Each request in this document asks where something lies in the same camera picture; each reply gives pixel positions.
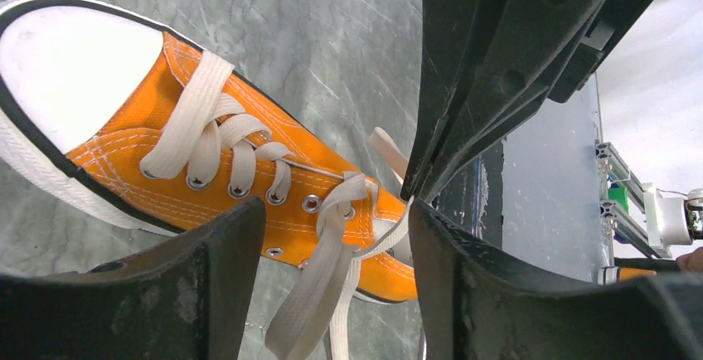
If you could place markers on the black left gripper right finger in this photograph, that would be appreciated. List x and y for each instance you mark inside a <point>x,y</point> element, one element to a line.
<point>478,302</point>

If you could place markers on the white shoelace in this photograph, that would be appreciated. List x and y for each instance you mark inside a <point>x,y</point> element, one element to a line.
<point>345,232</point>

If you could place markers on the orange canvas sneaker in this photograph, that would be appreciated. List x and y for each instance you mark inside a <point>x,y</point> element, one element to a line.
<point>129,121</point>

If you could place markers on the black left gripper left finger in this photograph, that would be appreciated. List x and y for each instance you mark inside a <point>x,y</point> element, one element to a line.
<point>186,298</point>

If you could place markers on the aluminium frame rail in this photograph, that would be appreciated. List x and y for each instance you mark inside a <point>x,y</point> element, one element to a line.
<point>621,191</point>

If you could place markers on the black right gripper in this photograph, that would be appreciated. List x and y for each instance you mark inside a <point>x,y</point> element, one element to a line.
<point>486,63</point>

